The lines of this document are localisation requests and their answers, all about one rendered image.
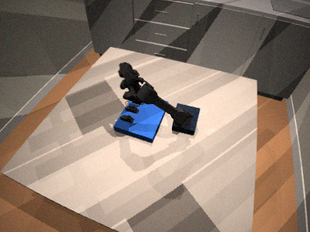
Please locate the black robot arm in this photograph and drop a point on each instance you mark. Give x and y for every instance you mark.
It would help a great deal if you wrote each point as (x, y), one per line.
(148, 95)

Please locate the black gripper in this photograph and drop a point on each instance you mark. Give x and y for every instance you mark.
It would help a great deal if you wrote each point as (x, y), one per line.
(128, 95)

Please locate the blue flat panel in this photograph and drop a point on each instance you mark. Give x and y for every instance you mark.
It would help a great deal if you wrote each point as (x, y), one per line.
(139, 121)

